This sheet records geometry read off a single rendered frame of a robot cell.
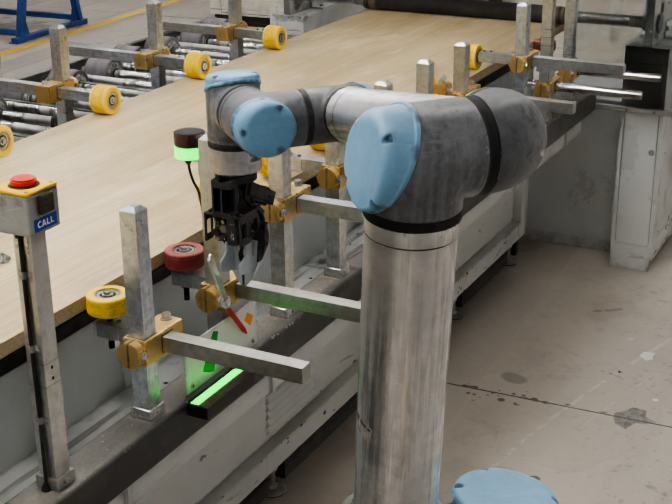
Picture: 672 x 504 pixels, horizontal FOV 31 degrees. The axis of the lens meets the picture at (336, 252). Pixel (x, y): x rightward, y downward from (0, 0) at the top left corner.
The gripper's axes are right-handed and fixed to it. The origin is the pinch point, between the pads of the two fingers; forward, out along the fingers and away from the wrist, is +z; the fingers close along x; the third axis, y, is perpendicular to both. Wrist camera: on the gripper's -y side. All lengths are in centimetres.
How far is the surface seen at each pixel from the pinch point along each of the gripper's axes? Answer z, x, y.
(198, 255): 7.2, -22.9, -20.2
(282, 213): 2.7, -13.6, -38.1
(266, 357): 12.1, 6.5, 5.1
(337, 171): 1, -14, -64
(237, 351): 12.1, 0.8, 5.2
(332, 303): 11.3, 7.4, -18.8
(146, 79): 18, -144, -177
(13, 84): 2, -137, -102
